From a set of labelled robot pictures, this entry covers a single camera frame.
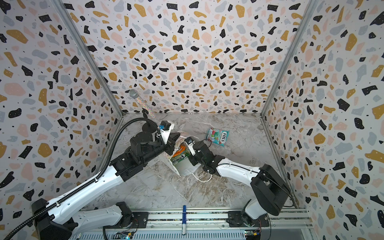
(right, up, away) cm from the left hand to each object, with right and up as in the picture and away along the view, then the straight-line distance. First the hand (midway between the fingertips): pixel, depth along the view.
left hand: (178, 131), depth 67 cm
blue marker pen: (+2, -44, +6) cm, 44 cm away
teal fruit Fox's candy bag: (+22, -5, +38) cm, 44 cm away
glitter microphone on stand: (-29, +21, +21) cm, 42 cm away
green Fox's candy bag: (-5, -17, +21) cm, 27 cm away
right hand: (+3, -10, +18) cm, 21 cm away
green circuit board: (-27, -49, +4) cm, 56 cm away
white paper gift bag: (+2, -20, +17) cm, 26 cm away
